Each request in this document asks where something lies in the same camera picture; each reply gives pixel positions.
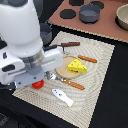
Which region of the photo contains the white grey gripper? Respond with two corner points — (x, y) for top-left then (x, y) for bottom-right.
(0, 46), (63, 89)

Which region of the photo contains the red toy tomato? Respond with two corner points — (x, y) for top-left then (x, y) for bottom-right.
(32, 79), (44, 89)

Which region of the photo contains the yellow toy cheese wedge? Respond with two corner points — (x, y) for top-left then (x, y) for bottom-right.
(68, 59), (87, 73)

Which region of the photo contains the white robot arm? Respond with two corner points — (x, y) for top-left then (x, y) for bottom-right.
(0, 0), (63, 89)

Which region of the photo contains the round wooden plate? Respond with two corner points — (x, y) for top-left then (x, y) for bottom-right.
(56, 55), (80, 79)

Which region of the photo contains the grey pot on table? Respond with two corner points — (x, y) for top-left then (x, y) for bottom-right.
(40, 20), (52, 45)

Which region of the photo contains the woven grey placemat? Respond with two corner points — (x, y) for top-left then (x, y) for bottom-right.
(13, 31), (114, 128)

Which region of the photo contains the black stove burner back-left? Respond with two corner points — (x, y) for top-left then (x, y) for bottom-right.
(69, 0), (84, 6)

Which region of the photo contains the grey pot on stove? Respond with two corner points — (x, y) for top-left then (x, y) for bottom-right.
(79, 4), (101, 23)

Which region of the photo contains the brown toy stove board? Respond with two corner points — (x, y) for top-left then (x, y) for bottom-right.
(50, 0), (128, 43)

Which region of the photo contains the black stove burner back-right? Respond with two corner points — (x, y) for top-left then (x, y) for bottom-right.
(90, 1), (104, 9)

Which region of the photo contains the beige bowl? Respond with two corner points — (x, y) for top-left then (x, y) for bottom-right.
(116, 4), (128, 31)

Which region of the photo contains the toy fork wooden handle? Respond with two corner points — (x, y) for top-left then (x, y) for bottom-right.
(48, 72), (85, 91)

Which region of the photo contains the toy knife wooden handle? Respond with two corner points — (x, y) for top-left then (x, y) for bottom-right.
(78, 55), (97, 63)

